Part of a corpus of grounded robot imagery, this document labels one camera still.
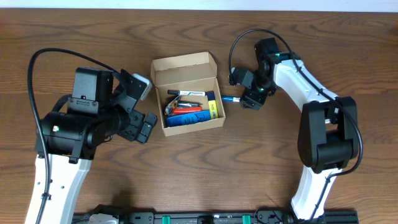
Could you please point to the brown cardboard box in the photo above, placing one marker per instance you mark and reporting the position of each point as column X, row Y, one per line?
column 192, row 72

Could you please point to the blue plastic holder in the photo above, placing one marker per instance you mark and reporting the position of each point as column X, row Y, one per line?
column 188, row 118

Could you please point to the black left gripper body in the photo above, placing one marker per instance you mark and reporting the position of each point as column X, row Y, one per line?
column 134, row 121

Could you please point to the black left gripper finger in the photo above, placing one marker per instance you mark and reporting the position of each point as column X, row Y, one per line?
column 151, row 120
column 144, row 133

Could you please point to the blue whiteboard marker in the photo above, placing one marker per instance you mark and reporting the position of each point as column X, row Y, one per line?
column 231, row 99

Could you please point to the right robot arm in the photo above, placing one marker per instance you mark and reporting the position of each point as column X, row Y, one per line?
column 329, row 142

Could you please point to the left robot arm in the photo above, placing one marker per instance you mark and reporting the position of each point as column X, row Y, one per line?
column 101, row 106

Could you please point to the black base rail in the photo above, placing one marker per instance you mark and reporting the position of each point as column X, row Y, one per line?
column 111, row 214

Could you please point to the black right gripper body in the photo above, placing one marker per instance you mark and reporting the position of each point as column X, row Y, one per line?
column 252, row 98

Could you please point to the yellow highlighter with blue cap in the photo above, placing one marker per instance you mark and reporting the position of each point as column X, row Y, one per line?
column 212, row 105

